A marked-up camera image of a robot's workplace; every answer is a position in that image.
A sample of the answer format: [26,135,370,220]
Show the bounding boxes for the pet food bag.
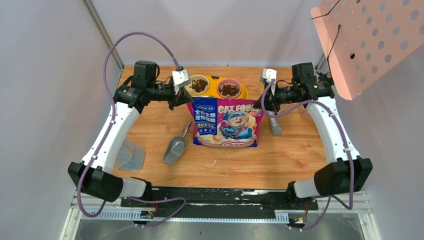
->
[187,96,264,148]

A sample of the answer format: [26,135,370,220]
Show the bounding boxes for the metal scoop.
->
[162,121,193,166]

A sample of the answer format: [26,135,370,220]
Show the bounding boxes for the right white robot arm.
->
[254,62,373,210]

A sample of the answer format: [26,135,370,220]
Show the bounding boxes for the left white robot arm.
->
[67,60,193,207]

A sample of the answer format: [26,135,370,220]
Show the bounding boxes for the kibble in cream bowl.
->
[191,78,209,94]

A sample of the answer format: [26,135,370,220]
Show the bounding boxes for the cream bowl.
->
[184,75,210,96]

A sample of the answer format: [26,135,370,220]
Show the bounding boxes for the silver microphone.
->
[268,117,282,136]

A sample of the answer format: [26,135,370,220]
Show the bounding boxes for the yellow double bowl feeder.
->
[191,75,249,99]

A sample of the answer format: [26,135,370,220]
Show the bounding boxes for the pink bowl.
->
[217,78,242,99]

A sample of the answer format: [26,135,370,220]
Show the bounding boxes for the kibble in pink bowl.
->
[218,84,241,98]

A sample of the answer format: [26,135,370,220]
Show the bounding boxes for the clear plastic bag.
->
[114,138,146,173]

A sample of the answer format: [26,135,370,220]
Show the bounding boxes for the pink perforated stand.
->
[299,0,424,116]

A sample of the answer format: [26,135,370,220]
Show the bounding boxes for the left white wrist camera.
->
[171,69,191,96]

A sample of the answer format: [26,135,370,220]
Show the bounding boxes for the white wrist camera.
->
[171,69,191,96]
[261,68,277,96]

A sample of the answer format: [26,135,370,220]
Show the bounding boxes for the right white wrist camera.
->
[261,68,277,96]

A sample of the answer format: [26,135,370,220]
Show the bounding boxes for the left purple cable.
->
[76,31,187,229]

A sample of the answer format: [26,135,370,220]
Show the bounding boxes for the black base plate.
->
[120,186,320,220]

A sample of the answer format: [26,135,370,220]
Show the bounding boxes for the aluminium rail frame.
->
[59,186,382,240]

